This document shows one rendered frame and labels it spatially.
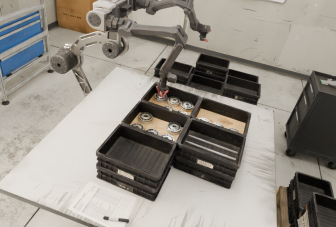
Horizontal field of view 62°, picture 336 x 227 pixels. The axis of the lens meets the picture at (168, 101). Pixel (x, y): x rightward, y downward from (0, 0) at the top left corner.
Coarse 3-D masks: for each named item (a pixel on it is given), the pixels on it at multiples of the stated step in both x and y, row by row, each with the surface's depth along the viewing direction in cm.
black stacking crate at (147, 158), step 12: (120, 132) 185; (132, 132) 181; (108, 144) 173; (120, 144) 181; (132, 144) 183; (144, 144) 183; (156, 144) 179; (168, 144) 175; (120, 156) 173; (132, 156) 174; (144, 156) 176; (156, 156) 177; (108, 168) 164; (120, 168) 160; (144, 168) 168; (156, 168) 169; (132, 180) 160; (144, 180) 158; (156, 180) 155
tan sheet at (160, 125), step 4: (140, 112) 210; (136, 116) 206; (136, 120) 202; (152, 120) 205; (156, 120) 206; (160, 120) 206; (144, 124) 200; (148, 124) 201; (152, 124) 201; (156, 124) 202; (160, 124) 203; (164, 124) 203; (144, 128) 197; (148, 128) 197; (156, 128) 198; (160, 128) 199; (164, 128) 200; (160, 132) 196; (164, 132) 196; (176, 136) 195
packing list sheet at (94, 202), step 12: (84, 192) 164; (96, 192) 165; (108, 192) 166; (120, 192) 167; (72, 204) 156; (84, 204) 158; (96, 204) 159; (108, 204) 160; (120, 204) 161; (132, 204) 162; (84, 216) 152; (96, 216) 153; (120, 216) 155
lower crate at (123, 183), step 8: (96, 168) 167; (168, 168) 179; (96, 176) 172; (104, 176) 170; (112, 176) 167; (120, 176) 162; (120, 184) 167; (128, 184) 165; (136, 184) 161; (160, 184) 169; (136, 192) 166; (144, 192) 163; (152, 192) 161; (152, 200) 164
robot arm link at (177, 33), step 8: (136, 24) 179; (120, 32) 181; (128, 32) 179; (136, 32) 180; (144, 32) 178; (152, 32) 175; (160, 32) 173; (168, 32) 170; (176, 32) 167; (184, 32) 174; (176, 40) 172; (184, 40) 174
